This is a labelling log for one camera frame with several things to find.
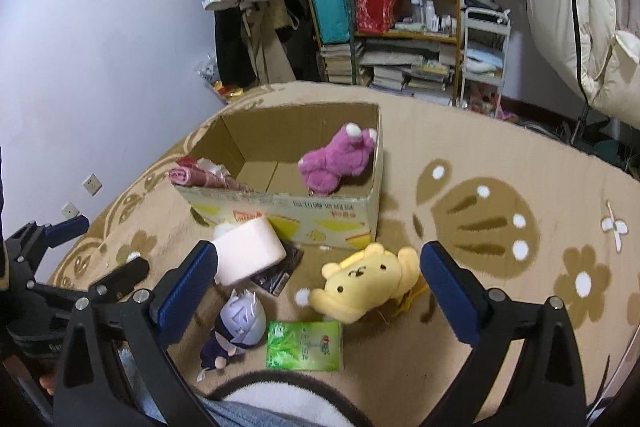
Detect pink plush bear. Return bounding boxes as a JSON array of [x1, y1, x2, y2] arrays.
[[297, 122, 379, 196]]

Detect teal bag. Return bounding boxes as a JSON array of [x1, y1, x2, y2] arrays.
[[312, 0, 351, 46]]

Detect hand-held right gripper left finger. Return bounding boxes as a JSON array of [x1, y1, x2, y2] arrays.
[[52, 239, 221, 427]]

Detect pink striped cloth toy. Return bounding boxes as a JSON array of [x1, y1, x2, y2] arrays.
[[168, 157, 254, 192]]

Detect pile of books and papers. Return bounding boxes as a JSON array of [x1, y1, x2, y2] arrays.
[[359, 38, 457, 106]]

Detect white trolley cart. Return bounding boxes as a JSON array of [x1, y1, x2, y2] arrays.
[[458, 0, 512, 116]]

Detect bag of snacks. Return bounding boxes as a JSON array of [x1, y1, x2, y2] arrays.
[[195, 53, 247, 104]]

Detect yellow plush dog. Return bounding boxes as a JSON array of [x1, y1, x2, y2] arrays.
[[307, 243, 427, 324]]

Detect beige patterned blanket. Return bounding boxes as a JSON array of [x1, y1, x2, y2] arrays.
[[45, 79, 640, 427]]

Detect purple doll with silver hair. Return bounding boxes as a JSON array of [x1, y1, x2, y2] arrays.
[[199, 289, 267, 375]]

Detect stack of books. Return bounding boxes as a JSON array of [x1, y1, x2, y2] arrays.
[[320, 42, 364, 86]]

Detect red patterned bag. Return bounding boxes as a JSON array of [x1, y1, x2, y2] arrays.
[[350, 0, 406, 34]]

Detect pale pink foam cushion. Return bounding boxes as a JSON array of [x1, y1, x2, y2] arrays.
[[212, 216, 288, 287]]

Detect person's white fleece garment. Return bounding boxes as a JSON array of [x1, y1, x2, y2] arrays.
[[192, 369, 372, 427]]

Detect pink items under cart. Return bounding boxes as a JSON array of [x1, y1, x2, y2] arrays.
[[469, 86, 522, 124]]

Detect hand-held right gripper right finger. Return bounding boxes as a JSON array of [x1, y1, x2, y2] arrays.
[[419, 241, 587, 427]]

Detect black flat packet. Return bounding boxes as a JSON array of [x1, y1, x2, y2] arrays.
[[250, 243, 305, 297]]

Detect cardboard box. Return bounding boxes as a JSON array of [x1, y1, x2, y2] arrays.
[[172, 103, 385, 251]]

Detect black hanging clothes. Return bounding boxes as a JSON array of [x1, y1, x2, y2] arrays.
[[215, 2, 261, 88]]

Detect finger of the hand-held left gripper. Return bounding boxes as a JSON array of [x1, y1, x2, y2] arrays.
[[30, 254, 151, 308], [4, 215, 91, 269]]

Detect group of white cosmetic bottles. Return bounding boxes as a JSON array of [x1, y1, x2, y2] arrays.
[[394, 0, 459, 36]]

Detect beige hanging bag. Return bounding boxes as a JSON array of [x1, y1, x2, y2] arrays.
[[242, 1, 297, 86]]

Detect pale blue pillow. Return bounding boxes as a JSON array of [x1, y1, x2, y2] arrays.
[[465, 48, 504, 76]]

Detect green tissue packet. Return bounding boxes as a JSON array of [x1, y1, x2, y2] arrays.
[[265, 319, 345, 373]]

